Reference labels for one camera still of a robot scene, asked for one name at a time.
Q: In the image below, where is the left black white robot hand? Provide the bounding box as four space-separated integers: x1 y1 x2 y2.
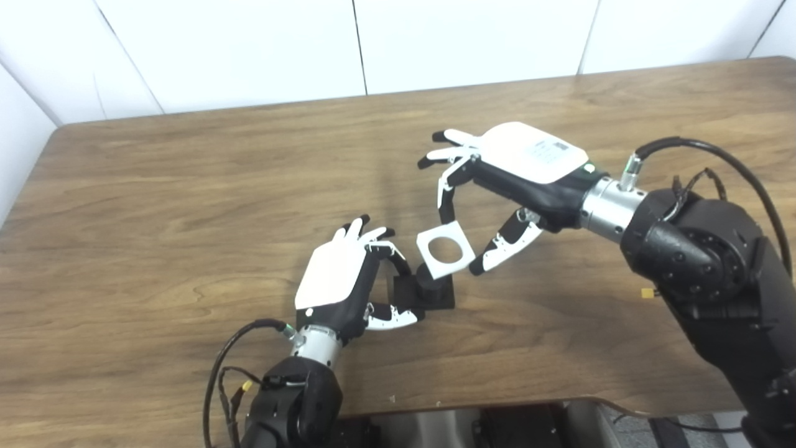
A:
294 215 427 343

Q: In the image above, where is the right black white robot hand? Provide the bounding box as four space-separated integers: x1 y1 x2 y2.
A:
417 121 607 276

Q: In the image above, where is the white square piece with hole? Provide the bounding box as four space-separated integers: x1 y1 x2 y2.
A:
416 220 476 279

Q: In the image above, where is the black peg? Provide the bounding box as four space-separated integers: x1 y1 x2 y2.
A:
392 261 456 312

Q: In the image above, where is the black robot torso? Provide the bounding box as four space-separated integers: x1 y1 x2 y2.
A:
336 401 622 448

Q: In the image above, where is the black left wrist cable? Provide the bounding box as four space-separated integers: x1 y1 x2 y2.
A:
202 319 296 448

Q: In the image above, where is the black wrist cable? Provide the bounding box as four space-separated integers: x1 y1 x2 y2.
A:
622 137 794 278
202 319 296 448

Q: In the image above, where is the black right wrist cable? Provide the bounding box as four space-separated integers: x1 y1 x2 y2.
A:
622 137 794 278

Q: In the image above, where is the thin black loose cable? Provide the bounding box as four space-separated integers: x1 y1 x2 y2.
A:
613 413 747 434

